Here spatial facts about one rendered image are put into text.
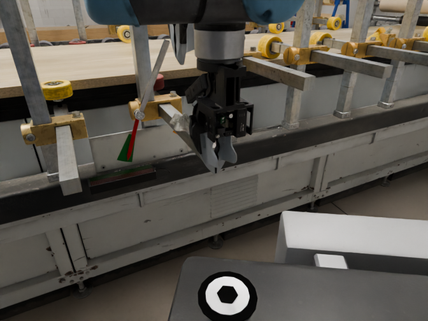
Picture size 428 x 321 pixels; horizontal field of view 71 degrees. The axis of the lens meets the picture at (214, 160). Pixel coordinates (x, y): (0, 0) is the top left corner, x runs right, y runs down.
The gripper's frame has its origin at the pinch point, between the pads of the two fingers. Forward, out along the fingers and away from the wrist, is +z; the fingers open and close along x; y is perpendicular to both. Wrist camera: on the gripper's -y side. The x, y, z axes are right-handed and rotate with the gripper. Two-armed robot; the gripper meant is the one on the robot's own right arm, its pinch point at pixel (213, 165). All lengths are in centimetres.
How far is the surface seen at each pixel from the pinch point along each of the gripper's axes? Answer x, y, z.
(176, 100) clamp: 3.5, -29.7, -3.7
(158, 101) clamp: -1.4, -29.7, -4.2
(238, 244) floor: 39, -51, 83
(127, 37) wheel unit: 10, -117, -10
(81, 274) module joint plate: -33, -52, 68
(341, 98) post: 69, -32, 5
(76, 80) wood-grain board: -19, -49, -7
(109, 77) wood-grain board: -10, -49, -7
